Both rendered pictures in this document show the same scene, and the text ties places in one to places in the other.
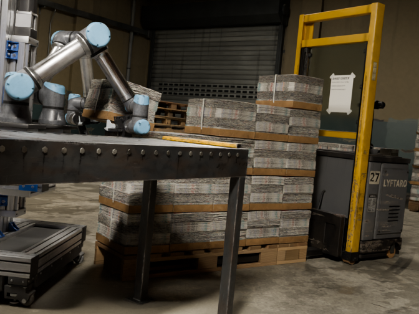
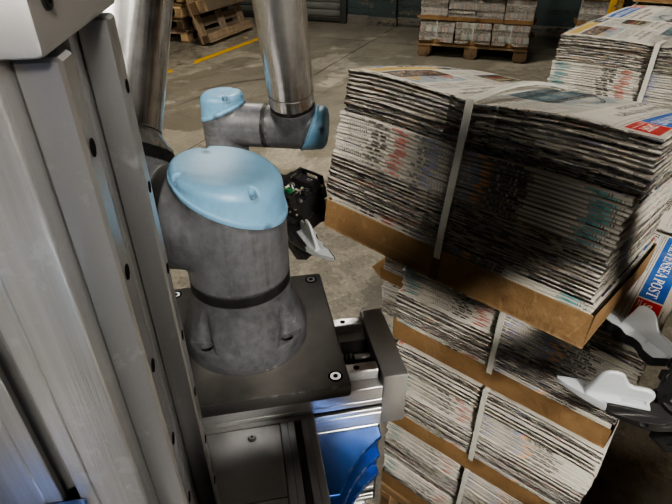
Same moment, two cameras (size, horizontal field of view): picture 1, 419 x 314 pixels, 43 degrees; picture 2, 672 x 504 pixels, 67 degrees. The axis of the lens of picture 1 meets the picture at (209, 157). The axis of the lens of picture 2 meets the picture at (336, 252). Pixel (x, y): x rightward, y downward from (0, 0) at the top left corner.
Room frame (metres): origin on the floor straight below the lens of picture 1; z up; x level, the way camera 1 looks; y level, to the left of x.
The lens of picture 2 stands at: (2.50, 0.91, 1.26)
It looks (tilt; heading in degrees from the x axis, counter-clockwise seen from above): 33 degrees down; 346
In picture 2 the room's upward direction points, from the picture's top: straight up
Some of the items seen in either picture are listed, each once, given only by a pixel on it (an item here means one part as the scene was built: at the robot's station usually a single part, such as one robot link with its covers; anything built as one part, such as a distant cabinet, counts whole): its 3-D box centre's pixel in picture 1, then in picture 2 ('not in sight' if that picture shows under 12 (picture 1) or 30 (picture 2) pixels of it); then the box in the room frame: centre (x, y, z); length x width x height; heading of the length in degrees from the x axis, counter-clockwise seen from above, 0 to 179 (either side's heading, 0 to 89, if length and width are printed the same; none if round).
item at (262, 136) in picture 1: (253, 134); not in sight; (3.61, -0.28, 0.86); 0.38 x 0.29 x 0.04; 36
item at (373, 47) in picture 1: (363, 129); not in sight; (3.78, -1.07, 0.97); 0.09 x 0.09 x 1.75; 37
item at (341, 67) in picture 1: (333, 86); not in sight; (4.05, -0.89, 1.28); 0.57 x 0.01 x 0.65; 37
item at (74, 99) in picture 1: (76, 103); (233, 123); (3.38, 0.88, 0.96); 0.11 x 0.08 x 0.11; 68
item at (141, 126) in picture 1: (139, 126); not in sight; (2.61, 0.36, 0.85); 0.11 x 0.08 x 0.09; 34
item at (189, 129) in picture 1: (219, 131); not in sight; (3.43, -0.05, 0.86); 0.38 x 0.29 x 0.04; 37
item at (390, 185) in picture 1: (350, 200); not in sight; (4.26, -1.17, 0.40); 0.69 x 0.55 x 0.80; 37
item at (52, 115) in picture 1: (52, 115); (243, 301); (3.00, 0.90, 0.87); 0.15 x 0.15 x 0.10
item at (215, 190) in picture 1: (196, 199); (572, 305); (3.35, 0.06, 0.42); 1.17 x 0.39 x 0.83; 127
